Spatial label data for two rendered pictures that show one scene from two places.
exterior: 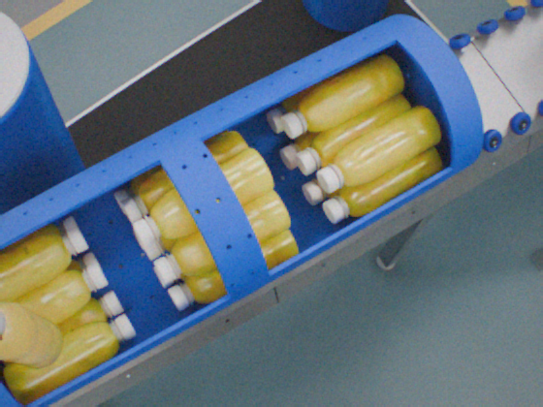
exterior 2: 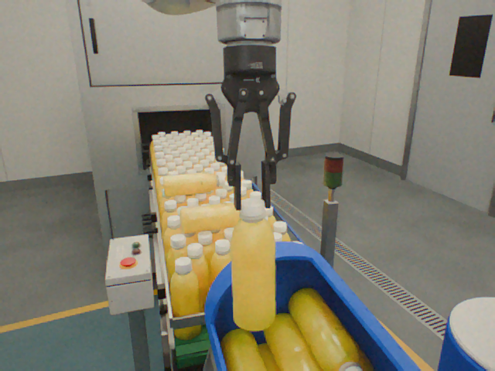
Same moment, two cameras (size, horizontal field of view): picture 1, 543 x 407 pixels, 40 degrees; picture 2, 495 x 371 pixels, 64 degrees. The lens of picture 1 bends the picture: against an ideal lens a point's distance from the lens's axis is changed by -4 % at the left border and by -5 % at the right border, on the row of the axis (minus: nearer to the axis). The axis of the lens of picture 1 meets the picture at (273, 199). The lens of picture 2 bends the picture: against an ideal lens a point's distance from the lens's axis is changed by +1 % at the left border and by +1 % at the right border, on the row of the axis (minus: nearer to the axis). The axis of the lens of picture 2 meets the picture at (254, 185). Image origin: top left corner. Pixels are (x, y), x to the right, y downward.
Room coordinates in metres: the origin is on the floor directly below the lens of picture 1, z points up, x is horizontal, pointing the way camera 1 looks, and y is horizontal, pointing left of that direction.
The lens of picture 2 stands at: (0.33, -0.20, 1.60)
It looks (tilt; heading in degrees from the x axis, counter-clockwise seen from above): 20 degrees down; 114
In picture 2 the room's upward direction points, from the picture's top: straight up
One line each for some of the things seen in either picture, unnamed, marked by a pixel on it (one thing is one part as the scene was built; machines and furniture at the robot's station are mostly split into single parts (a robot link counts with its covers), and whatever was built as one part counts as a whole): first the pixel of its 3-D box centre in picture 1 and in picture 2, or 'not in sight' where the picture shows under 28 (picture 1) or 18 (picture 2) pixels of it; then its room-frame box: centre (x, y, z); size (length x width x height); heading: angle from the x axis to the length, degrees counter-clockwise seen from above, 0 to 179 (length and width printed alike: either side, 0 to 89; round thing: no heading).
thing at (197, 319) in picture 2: not in sight; (253, 308); (-0.01, 0.55, 0.96); 0.40 x 0.01 x 0.03; 40
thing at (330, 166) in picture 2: not in sight; (333, 164); (0.08, 1.01, 1.23); 0.06 x 0.06 x 0.04
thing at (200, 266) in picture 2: not in sight; (196, 283); (-0.17, 0.55, 1.00); 0.07 x 0.07 x 0.19
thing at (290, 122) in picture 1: (291, 125); not in sight; (0.52, -0.01, 1.11); 0.04 x 0.02 x 0.04; 40
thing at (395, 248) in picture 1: (408, 230); not in sight; (0.66, -0.37, 0.31); 0.06 x 0.06 x 0.63; 40
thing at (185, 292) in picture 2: not in sight; (186, 300); (-0.16, 0.48, 1.00); 0.07 x 0.07 x 0.19
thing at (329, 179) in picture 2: not in sight; (332, 177); (0.08, 1.01, 1.18); 0.06 x 0.06 x 0.05
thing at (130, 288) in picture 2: not in sight; (131, 270); (-0.31, 0.46, 1.05); 0.20 x 0.10 x 0.10; 130
